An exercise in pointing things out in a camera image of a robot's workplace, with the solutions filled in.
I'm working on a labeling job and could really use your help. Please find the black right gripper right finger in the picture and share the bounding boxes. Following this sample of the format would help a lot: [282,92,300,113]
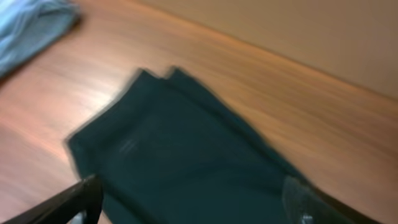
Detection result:
[282,177,378,224]

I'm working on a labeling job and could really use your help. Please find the light blue folded jeans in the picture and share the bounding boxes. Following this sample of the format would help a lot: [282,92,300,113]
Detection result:
[1,0,80,77]

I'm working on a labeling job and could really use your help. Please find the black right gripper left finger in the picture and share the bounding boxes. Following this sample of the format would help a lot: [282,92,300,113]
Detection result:
[4,175,103,224]

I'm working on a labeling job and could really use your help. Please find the black shorts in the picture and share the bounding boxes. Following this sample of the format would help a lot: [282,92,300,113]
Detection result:
[68,70,309,224]

